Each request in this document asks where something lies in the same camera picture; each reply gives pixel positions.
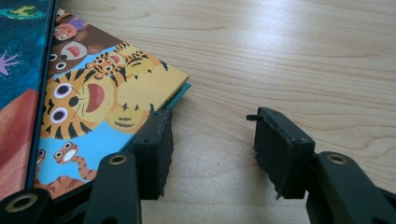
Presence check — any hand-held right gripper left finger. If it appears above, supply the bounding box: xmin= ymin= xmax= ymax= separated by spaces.
xmin=129 ymin=106 xmax=175 ymax=201

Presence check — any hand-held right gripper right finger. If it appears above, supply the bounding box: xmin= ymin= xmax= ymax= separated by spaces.
xmin=246 ymin=106 xmax=316 ymax=201

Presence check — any animal faces picture book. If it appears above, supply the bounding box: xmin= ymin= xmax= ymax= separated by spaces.
xmin=32 ymin=8 xmax=192 ymax=201

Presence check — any dark blue picture book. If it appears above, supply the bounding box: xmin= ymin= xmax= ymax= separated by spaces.
xmin=0 ymin=0 xmax=59 ymax=201

